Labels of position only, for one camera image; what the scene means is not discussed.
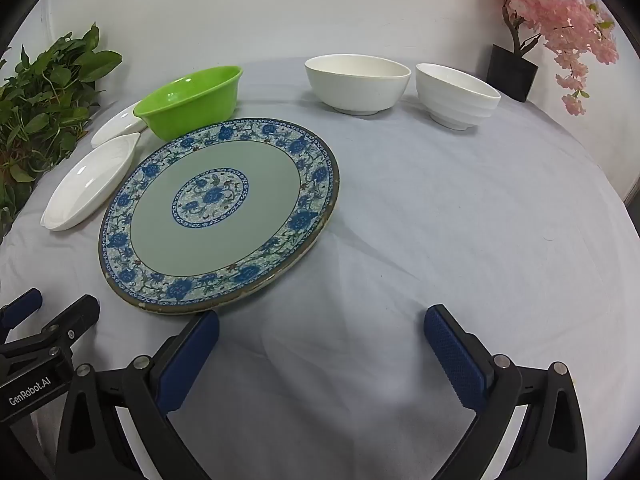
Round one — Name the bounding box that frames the white boat-shaped dish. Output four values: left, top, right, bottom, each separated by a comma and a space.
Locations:
90, 101, 148, 149
41, 132, 142, 232

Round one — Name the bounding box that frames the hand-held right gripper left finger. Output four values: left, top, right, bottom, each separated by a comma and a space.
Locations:
55, 310, 221, 480

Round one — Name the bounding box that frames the blue floral round plate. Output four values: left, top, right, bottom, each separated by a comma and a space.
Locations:
98, 118, 341, 315

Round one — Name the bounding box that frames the grey tablecloth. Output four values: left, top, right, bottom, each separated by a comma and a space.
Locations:
0, 57, 640, 480

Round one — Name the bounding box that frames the large white bowl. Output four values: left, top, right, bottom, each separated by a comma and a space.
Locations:
304, 55, 412, 116

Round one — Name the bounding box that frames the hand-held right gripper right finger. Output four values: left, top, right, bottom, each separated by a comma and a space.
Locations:
424, 304, 588, 480

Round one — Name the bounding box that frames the green plastic bowl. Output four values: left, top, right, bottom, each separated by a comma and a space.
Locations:
133, 65, 244, 142

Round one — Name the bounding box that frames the small white ribbed bowl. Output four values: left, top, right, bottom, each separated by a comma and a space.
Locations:
414, 63, 502, 131

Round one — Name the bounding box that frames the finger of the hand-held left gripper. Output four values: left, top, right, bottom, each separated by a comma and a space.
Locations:
0, 294, 101, 361
0, 287, 44, 336

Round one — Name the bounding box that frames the green leafy plant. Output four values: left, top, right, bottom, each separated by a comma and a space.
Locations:
0, 22, 123, 241

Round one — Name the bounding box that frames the pink blossom tree in pot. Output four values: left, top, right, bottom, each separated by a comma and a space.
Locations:
486, 0, 621, 117

